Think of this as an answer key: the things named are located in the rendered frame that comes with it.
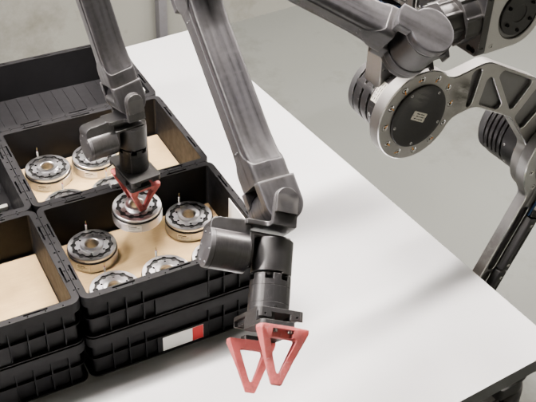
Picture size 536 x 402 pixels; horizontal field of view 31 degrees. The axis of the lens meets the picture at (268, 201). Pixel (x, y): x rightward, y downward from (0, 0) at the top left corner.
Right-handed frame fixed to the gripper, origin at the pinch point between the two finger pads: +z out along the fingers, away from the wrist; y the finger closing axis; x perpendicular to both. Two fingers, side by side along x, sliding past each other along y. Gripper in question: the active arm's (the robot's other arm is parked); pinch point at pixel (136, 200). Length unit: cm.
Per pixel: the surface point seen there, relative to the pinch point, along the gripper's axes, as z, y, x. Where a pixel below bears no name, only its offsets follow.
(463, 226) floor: 96, -32, 142
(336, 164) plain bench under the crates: 25, -14, 64
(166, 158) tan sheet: 12.0, -23.9, 19.6
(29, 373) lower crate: 16.3, 17.1, -33.1
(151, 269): 8.1, 11.8, -3.5
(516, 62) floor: 98, -106, 244
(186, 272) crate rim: 2.5, 21.5, -0.9
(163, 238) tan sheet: 11.5, 1.3, 4.8
